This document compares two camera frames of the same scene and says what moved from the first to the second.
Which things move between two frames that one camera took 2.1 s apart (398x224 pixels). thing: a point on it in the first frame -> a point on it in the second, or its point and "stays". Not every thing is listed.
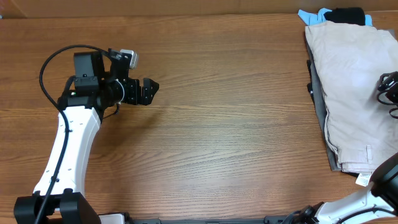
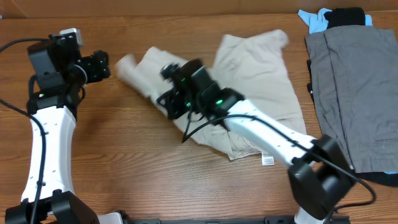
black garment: [354, 15] stays
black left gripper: [145, 96] -> [98, 66]
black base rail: [287, 219] stays
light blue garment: [310, 18] stays
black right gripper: [393, 78] -> [169, 99]
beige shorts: [349, 58] -> [249, 63]
